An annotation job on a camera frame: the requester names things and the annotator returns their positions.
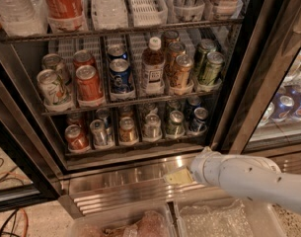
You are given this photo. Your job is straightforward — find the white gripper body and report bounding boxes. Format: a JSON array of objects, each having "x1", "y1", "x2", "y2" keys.
[{"x1": 189, "y1": 147, "x2": 228, "y2": 186}]

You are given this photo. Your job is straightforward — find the silver can behind white can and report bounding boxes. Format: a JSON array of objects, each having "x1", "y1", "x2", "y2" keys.
[{"x1": 41, "y1": 53, "x2": 71, "y2": 85}]

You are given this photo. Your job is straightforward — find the orange tall can middle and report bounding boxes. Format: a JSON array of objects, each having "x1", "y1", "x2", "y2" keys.
[{"x1": 165, "y1": 41, "x2": 187, "y2": 77}]

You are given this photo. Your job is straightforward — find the red soda can front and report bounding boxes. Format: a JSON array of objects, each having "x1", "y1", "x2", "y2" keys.
[{"x1": 76, "y1": 65, "x2": 104, "y2": 101}]

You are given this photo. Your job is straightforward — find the red can bottom shelf front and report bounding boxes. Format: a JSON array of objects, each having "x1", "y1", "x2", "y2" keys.
[{"x1": 64, "y1": 124, "x2": 89, "y2": 150}]

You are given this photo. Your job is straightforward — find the clear water bottle top left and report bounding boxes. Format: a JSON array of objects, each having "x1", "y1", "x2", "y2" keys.
[{"x1": 0, "y1": 0, "x2": 48, "y2": 37}]

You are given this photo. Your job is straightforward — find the red soda can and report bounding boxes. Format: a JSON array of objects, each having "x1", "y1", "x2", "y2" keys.
[
  {"x1": 76, "y1": 65, "x2": 104, "y2": 101},
  {"x1": 73, "y1": 49, "x2": 96, "y2": 69}
]

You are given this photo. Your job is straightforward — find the orange tall can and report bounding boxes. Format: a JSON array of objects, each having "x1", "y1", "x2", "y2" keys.
[
  {"x1": 161, "y1": 30, "x2": 180, "y2": 49},
  {"x1": 165, "y1": 41, "x2": 187, "y2": 77},
  {"x1": 170, "y1": 54, "x2": 193, "y2": 88}
]

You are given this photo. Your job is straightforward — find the green tall can rear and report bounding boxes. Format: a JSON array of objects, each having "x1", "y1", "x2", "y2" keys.
[{"x1": 193, "y1": 39, "x2": 217, "y2": 75}]

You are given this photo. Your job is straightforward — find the blue soda can rear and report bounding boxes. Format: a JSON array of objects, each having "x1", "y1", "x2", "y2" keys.
[{"x1": 108, "y1": 44, "x2": 127, "y2": 61}]

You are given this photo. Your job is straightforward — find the green can bottom shelf front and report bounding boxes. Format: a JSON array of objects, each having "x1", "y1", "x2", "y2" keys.
[{"x1": 166, "y1": 111, "x2": 185, "y2": 137}]

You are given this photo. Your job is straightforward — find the red cola bottle top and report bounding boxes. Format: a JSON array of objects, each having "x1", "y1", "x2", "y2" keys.
[{"x1": 45, "y1": 0, "x2": 87, "y2": 33}]

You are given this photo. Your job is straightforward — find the orange cable on floor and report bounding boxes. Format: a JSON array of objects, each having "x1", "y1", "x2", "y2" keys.
[{"x1": 0, "y1": 171, "x2": 30, "y2": 237}]

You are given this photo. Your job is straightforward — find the blue soda can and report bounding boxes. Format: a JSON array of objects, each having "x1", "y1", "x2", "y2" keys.
[
  {"x1": 108, "y1": 44, "x2": 127, "y2": 61},
  {"x1": 110, "y1": 58, "x2": 132, "y2": 94}
]

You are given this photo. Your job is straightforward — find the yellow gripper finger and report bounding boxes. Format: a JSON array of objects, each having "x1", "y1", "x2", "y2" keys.
[{"x1": 164, "y1": 166, "x2": 193, "y2": 185}]

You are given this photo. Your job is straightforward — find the left clear plastic bin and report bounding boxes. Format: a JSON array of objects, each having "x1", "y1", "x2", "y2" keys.
[{"x1": 64, "y1": 200, "x2": 177, "y2": 237}]

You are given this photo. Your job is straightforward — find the clear water bottle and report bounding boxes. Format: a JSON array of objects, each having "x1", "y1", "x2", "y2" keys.
[
  {"x1": 91, "y1": 0, "x2": 128, "y2": 30},
  {"x1": 0, "y1": 0, "x2": 48, "y2": 37}
]

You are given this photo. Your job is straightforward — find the tea bottle white cap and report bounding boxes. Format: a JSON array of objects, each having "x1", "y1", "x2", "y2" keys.
[{"x1": 141, "y1": 37, "x2": 165, "y2": 94}]

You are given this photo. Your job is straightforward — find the blue can bottom shelf front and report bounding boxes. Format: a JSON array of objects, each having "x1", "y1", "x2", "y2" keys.
[{"x1": 189, "y1": 107, "x2": 208, "y2": 132}]

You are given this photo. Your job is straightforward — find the silver can bottom shelf front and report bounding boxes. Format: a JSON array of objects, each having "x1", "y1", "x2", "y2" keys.
[{"x1": 90, "y1": 119, "x2": 108, "y2": 146}]

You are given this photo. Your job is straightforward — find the white citrus soda can front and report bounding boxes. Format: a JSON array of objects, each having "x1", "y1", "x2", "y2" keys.
[{"x1": 37, "y1": 69, "x2": 70, "y2": 106}]

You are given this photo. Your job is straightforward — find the gold can bottom shelf front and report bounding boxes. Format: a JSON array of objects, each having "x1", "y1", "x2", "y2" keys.
[{"x1": 119, "y1": 117, "x2": 137, "y2": 142}]

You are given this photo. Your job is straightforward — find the grey can bottom shelf front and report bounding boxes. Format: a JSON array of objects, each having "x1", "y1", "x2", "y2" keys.
[{"x1": 144, "y1": 114, "x2": 161, "y2": 138}]

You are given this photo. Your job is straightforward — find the glass fridge door right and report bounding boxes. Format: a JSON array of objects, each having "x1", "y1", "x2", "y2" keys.
[{"x1": 219, "y1": 0, "x2": 301, "y2": 154}]

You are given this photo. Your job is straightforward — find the blue soda can front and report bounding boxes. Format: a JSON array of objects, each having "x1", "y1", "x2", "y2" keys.
[{"x1": 110, "y1": 58, "x2": 132, "y2": 94}]

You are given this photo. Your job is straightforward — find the orange tall can front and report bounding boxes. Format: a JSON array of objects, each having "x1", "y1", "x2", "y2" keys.
[{"x1": 170, "y1": 54, "x2": 193, "y2": 88}]

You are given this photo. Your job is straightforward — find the clear water bottle top middle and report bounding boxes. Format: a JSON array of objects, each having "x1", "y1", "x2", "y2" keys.
[{"x1": 91, "y1": 0, "x2": 128, "y2": 30}]

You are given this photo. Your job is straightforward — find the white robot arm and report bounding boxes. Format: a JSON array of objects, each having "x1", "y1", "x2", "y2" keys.
[{"x1": 164, "y1": 147, "x2": 301, "y2": 215}]

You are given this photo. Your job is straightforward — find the red soda can rear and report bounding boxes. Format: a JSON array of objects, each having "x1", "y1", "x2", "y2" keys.
[{"x1": 73, "y1": 49, "x2": 96, "y2": 69}]

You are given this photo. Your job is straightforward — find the orange tall can rear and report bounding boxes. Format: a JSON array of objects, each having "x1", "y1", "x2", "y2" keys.
[{"x1": 161, "y1": 30, "x2": 180, "y2": 49}]

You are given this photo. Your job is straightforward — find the green tall can front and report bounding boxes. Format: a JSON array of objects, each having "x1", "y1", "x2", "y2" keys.
[{"x1": 198, "y1": 51, "x2": 224, "y2": 86}]

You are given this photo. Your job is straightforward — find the empty white shelf tray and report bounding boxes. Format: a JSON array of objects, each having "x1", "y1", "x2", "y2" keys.
[{"x1": 128, "y1": 0, "x2": 168, "y2": 27}]

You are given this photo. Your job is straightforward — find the green tall can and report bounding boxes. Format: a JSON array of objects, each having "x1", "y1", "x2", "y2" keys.
[
  {"x1": 193, "y1": 39, "x2": 217, "y2": 75},
  {"x1": 198, "y1": 51, "x2": 224, "y2": 86}
]

